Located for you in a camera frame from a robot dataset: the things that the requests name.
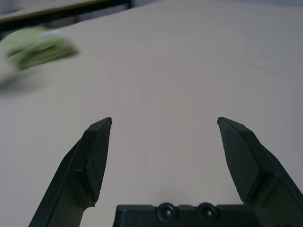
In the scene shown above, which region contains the green towel with white trim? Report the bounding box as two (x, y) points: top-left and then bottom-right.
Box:
(1, 26), (78, 71)

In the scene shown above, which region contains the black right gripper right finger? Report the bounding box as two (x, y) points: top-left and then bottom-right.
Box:
(217, 116), (303, 227)

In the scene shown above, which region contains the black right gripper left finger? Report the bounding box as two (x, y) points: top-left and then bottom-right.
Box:
(28, 117), (113, 227)

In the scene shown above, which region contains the beige side table black frame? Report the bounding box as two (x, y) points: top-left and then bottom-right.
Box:
(0, 0), (135, 33)

